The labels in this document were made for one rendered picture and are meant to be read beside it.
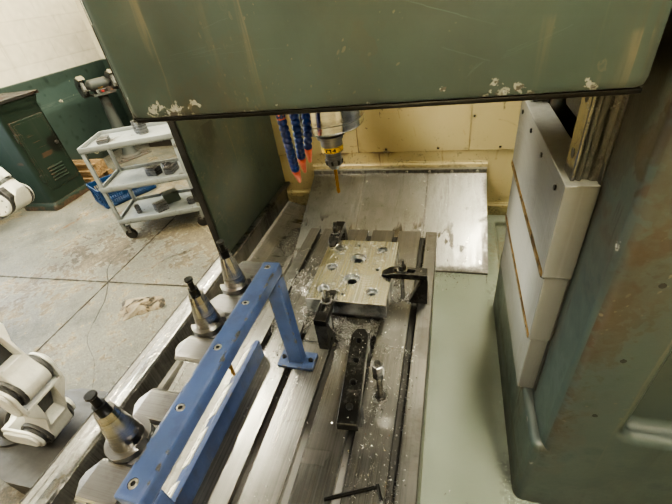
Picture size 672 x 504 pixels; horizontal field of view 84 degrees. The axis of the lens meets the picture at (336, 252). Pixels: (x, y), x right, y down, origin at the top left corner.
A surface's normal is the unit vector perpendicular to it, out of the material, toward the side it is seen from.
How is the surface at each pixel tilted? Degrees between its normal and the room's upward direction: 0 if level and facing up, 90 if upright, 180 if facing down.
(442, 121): 90
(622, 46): 90
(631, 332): 90
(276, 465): 0
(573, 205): 90
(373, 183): 24
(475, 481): 0
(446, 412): 0
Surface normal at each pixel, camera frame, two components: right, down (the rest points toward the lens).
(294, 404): -0.13, -0.80
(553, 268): -0.25, 0.60
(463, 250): -0.22, -0.48
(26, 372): 0.83, -0.30
